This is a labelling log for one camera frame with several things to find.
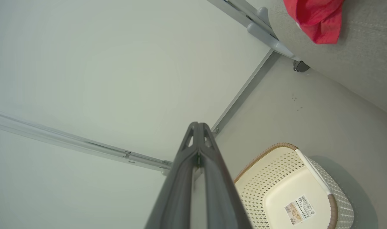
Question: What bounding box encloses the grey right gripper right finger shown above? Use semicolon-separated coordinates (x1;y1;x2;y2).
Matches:
199;122;253;229

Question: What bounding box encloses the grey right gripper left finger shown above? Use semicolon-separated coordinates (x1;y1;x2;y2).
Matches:
144;121;199;229

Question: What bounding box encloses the red knitted garment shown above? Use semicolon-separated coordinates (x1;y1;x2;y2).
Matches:
283;0;345;45

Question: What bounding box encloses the cream perforated laundry basket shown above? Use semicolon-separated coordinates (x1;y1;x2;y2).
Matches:
234;142;355;229

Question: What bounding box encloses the paper label sticker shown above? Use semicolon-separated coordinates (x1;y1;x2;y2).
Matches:
284;195;317;225

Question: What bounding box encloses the grey partition caster wheel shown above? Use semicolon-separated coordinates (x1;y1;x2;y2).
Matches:
292;60;311;73

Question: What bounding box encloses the grey fabric sofa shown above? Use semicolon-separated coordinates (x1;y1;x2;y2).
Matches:
268;0;387;119

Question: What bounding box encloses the white partition panel with post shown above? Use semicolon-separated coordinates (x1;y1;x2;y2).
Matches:
208;0;301;62

